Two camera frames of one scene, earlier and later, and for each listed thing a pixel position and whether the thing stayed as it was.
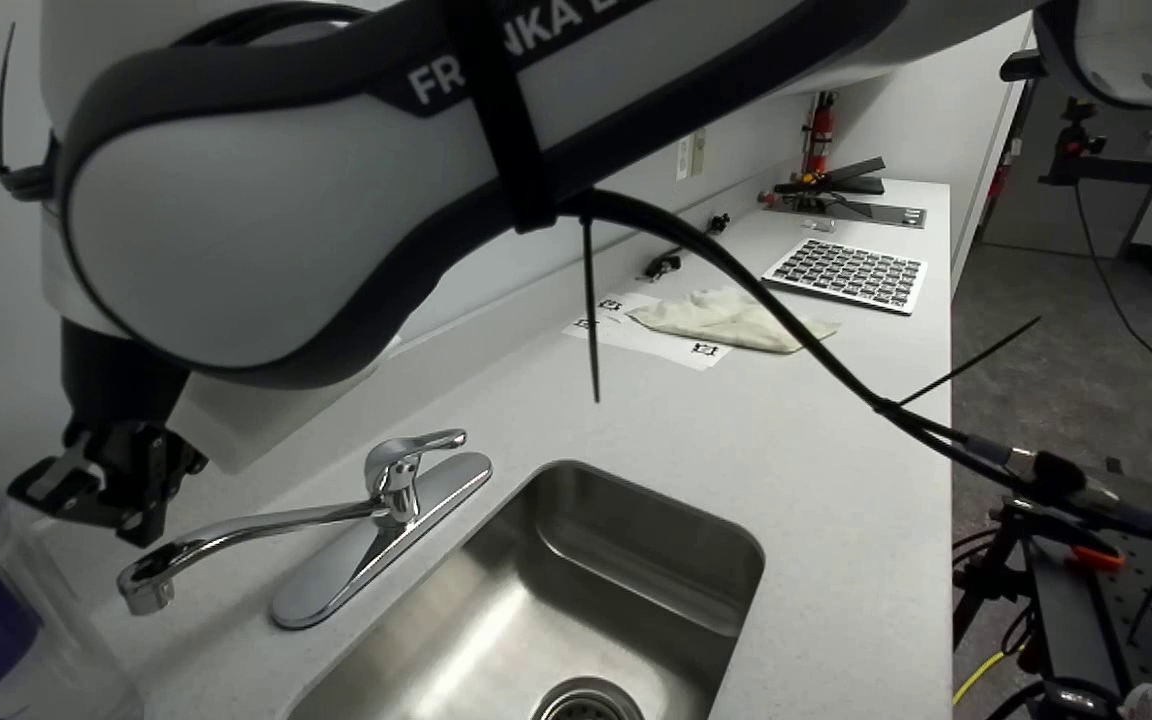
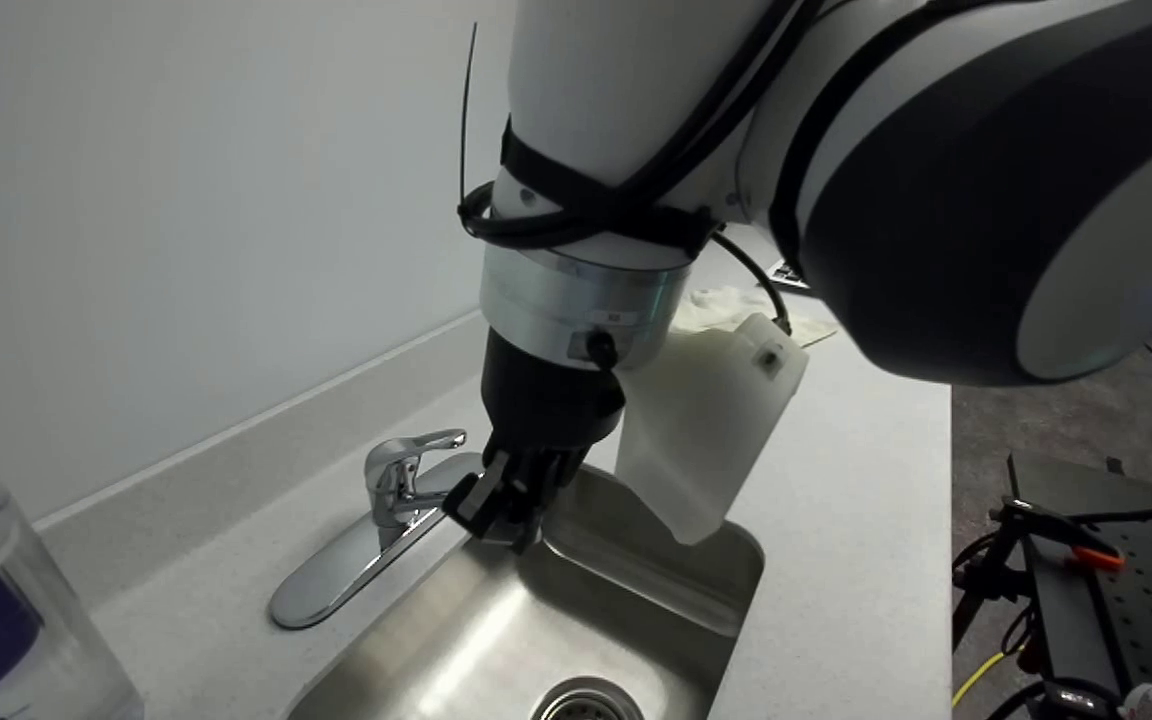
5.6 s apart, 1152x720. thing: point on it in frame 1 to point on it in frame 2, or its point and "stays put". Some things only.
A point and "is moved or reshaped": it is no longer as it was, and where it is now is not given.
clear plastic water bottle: [19, 636] stays put
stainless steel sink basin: [561, 592] stays put
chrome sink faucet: [392, 491] is moved or reshaped
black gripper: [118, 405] to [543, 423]
